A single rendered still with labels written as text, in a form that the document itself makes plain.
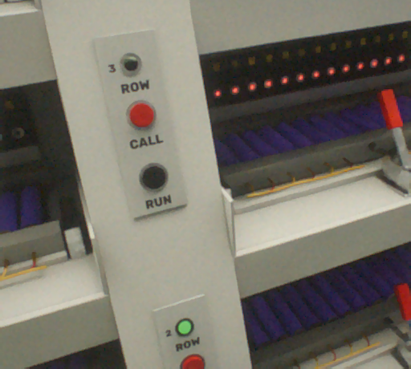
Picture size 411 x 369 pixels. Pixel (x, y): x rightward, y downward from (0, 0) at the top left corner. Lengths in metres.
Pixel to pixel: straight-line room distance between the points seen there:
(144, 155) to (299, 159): 0.17
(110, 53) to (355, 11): 0.19
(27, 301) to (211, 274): 0.13
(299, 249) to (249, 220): 0.05
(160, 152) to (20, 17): 0.12
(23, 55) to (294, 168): 0.25
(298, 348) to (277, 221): 0.16
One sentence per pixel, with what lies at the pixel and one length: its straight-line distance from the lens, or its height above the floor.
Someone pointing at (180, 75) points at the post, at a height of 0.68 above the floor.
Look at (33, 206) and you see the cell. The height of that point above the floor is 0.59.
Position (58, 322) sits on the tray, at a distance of 0.35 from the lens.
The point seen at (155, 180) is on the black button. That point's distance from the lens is 0.32.
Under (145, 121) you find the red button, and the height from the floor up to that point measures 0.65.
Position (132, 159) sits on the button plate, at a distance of 0.32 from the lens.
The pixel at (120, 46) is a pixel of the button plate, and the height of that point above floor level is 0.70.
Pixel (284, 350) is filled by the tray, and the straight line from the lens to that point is 0.51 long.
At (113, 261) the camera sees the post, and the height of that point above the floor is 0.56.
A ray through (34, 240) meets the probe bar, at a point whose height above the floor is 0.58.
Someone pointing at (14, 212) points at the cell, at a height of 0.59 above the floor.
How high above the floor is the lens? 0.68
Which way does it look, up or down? 12 degrees down
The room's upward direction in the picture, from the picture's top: 10 degrees counter-clockwise
